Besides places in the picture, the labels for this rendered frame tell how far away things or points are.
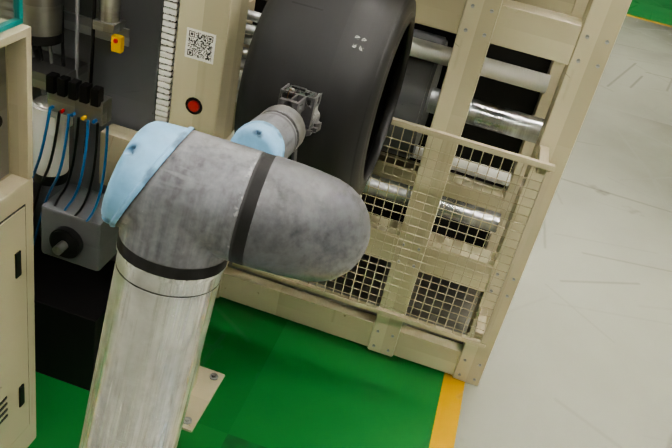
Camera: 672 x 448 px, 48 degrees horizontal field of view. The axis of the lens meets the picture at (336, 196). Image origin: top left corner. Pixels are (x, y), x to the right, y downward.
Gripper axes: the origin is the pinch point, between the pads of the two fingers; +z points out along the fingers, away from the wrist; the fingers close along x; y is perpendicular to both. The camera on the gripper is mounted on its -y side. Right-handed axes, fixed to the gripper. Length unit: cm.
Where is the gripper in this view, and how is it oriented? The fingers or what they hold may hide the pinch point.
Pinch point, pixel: (309, 111)
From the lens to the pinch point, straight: 158.9
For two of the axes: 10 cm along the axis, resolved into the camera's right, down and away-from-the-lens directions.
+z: 2.4, -3.5, 9.1
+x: -9.5, -2.9, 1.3
